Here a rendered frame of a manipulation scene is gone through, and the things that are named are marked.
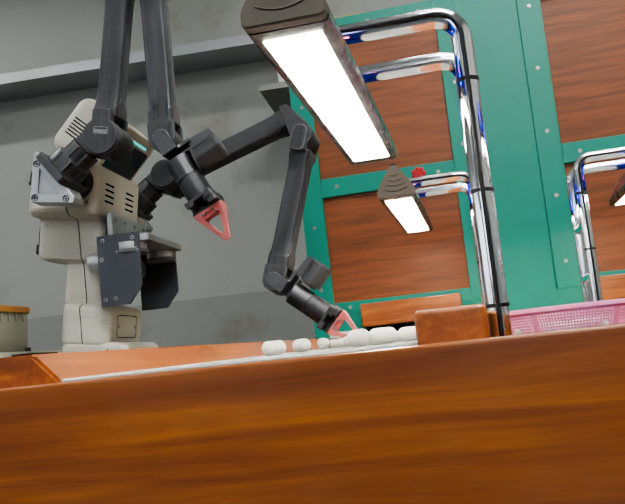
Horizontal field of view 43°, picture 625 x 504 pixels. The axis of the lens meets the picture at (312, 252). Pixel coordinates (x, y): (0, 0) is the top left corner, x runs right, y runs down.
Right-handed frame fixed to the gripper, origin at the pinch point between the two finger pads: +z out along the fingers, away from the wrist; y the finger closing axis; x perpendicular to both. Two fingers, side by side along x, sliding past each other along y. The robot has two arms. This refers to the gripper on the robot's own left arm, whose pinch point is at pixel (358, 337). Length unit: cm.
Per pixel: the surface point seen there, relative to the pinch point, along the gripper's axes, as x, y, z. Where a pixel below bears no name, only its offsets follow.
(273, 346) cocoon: 1, -79, -1
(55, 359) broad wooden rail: 6, -125, -7
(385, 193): -30.6, -25.3, -9.0
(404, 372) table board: -11, -131, 19
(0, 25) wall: -14, 246, -326
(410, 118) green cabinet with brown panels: -61, 54, -30
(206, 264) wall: 37, 252, -126
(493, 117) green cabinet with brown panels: -74, 53, -8
